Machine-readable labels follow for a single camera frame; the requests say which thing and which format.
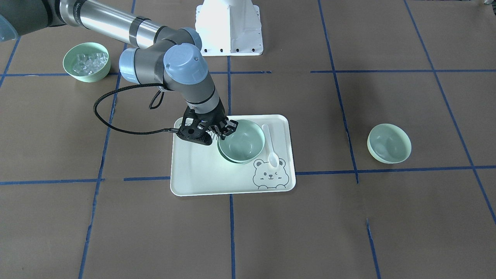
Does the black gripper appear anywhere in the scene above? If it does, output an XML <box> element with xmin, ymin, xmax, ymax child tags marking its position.
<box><xmin>184</xmin><ymin>99</ymin><xmax>238</xmax><ymax>141</ymax></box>

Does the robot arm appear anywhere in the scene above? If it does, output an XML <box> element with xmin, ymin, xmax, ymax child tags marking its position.
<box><xmin>0</xmin><ymin>0</ymin><xmax>238</xmax><ymax>145</ymax></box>

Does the green bowl on tray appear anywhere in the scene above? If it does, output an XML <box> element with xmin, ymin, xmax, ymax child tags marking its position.
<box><xmin>217</xmin><ymin>145</ymin><xmax>263</xmax><ymax>164</ymax></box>

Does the white plastic spoon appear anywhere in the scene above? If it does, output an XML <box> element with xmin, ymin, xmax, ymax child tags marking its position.
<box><xmin>262</xmin><ymin>124</ymin><xmax>279</xmax><ymax>168</ymax></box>

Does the pale green bear tray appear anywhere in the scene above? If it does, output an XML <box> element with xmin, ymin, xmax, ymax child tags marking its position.
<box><xmin>170</xmin><ymin>114</ymin><xmax>296</xmax><ymax>196</ymax></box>

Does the green bowl with ice cubes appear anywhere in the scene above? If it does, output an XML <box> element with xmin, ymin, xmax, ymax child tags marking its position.
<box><xmin>62</xmin><ymin>42</ymin><xmax>110</xmax><ymax>83</ymax></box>

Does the clear ice cubes pile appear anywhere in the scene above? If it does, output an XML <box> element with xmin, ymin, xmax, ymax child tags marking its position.
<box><xmin>72</xmin><ymin>52</ymin><xmax>109</xmax><ymax>76</ymax></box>

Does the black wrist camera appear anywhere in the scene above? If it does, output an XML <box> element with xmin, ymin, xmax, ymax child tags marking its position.
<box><xmin>176</xmin><ymin>117</ymin><xmax>213</xmax><ymax>145</ymax></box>

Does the black camera cable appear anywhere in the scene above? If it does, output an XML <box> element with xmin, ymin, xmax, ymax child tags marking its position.
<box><xmin>93</xmin><ymin>83</ymin><xmax>183</xmax><ymax>136</ymax></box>

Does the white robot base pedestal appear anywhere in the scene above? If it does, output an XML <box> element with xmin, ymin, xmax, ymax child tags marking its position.
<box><xmin>195</xmin><ymin>0</ymin><xmax>264</xmax><ymax>57</ymax></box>

